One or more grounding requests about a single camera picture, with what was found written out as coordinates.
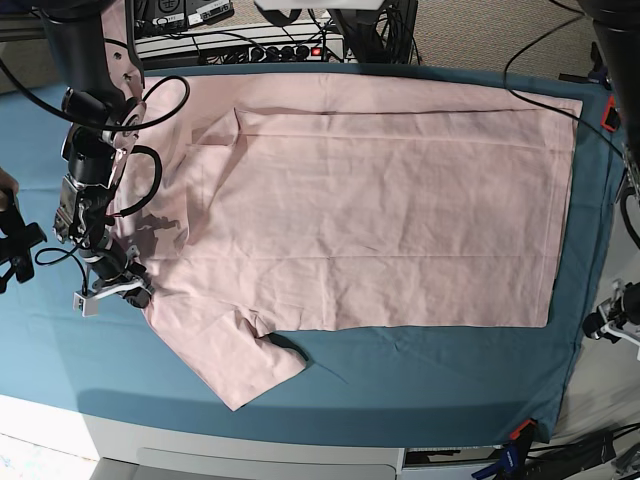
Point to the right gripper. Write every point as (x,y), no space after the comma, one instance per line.
(118,273)

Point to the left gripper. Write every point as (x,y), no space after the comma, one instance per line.
(617,317)

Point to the pink T-shirt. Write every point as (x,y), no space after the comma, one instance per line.
(295,202)

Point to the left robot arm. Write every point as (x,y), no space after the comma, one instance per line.
(616,24)

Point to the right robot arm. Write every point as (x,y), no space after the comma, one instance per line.
(92,43)

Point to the teal table cloth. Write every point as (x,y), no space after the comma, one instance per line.
(371,387)

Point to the black tripod clamp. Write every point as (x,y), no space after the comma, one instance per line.
(17,237)

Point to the orange blue clamp lower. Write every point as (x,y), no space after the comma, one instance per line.
(511,461)

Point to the orange black clamp upper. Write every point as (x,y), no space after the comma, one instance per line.
(610,120)

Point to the white power strip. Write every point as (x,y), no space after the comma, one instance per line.
(290,53)

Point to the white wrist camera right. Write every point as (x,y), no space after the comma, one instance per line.
(86,304)

